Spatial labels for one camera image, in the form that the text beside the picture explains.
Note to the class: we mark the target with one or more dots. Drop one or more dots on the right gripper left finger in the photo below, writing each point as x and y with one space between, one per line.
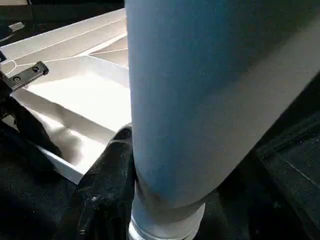
105 195

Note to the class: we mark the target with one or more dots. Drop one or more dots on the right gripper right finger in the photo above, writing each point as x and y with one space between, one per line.
240 215

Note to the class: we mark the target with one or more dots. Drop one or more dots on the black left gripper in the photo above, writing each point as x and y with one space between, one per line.
22 76

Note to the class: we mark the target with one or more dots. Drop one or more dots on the white plastic table top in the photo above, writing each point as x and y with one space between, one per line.
85 95

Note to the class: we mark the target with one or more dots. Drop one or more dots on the white plastic table leg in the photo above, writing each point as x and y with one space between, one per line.
200 100

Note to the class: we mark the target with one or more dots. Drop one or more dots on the black work mat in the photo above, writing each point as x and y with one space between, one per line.
290 175

